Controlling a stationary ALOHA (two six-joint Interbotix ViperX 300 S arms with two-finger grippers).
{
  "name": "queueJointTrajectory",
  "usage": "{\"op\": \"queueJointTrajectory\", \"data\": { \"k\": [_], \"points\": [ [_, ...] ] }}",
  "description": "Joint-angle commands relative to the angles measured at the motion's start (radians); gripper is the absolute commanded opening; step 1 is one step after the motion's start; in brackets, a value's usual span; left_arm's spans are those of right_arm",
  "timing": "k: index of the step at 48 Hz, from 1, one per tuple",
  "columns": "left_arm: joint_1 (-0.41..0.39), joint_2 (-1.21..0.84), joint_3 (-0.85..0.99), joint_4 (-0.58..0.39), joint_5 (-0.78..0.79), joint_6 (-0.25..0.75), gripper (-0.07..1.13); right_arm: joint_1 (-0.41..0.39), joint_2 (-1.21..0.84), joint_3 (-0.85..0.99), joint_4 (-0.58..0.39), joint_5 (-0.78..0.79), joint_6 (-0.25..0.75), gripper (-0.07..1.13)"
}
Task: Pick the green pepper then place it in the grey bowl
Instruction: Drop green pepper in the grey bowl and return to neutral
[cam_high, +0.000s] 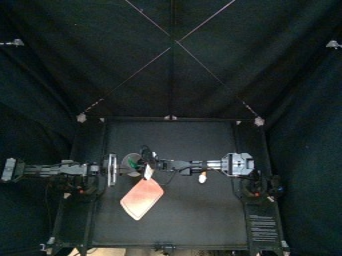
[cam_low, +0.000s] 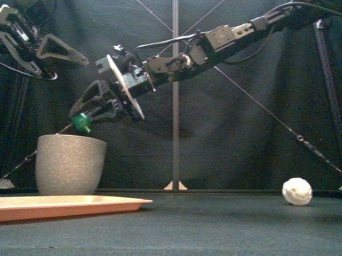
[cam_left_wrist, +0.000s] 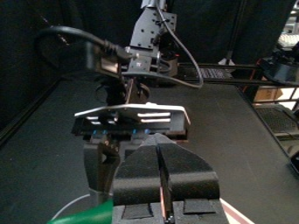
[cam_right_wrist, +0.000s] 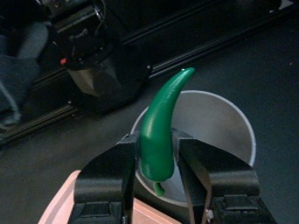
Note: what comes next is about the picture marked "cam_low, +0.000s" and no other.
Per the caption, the green toy pepper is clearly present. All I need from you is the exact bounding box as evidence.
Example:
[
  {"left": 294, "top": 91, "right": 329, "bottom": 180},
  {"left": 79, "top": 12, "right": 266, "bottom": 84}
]
[{"left": 71, "top": 112, "right": 94, "bottom": 135}]

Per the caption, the grey speckled bowl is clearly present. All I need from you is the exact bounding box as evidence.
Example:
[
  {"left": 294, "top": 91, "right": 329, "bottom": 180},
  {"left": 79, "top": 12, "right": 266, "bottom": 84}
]
[{"left": 35, "top": 133, "right": 108, "bottom": 196}]

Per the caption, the pink plastic tray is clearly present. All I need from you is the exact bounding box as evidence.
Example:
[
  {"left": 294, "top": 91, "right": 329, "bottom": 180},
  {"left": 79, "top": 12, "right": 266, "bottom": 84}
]
[{"left": 0, "top": 194, "right": 155, "bottom": 223}]

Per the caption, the white toy garlic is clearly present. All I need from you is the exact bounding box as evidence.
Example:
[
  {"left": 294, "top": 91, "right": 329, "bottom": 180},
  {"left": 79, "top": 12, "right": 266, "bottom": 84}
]
[{"left": 281, "top": 177, "right": 314, "bottom": 207}]

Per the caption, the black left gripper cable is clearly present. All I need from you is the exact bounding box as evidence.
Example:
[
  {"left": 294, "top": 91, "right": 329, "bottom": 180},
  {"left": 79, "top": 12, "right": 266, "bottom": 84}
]
[{"left": 0, "top": 61, "right": 60, "bottom": 82}]

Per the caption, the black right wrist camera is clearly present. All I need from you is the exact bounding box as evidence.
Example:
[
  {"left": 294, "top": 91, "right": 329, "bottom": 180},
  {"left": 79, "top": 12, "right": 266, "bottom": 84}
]
[{"left": 95, "top": 44, "right": 138, "bottom": 78}]

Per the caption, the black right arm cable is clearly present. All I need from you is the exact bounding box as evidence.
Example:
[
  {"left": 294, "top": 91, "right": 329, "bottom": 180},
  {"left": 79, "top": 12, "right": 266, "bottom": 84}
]
[{"left": 135, "top": 31, "right": 207, "bottom": 52}]

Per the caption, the grey vertical frame post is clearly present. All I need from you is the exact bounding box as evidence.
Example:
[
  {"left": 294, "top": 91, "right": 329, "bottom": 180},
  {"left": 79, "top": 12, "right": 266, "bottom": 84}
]
[{"left": 163, "top": 0, "right": 190, "bottom": 192}]

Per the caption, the black slanted frame leg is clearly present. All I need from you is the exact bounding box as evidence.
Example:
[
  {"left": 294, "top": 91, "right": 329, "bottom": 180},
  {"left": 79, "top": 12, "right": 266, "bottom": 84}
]
[{"left": 313, "top": 19, "right": 342, "bottom": 151}]

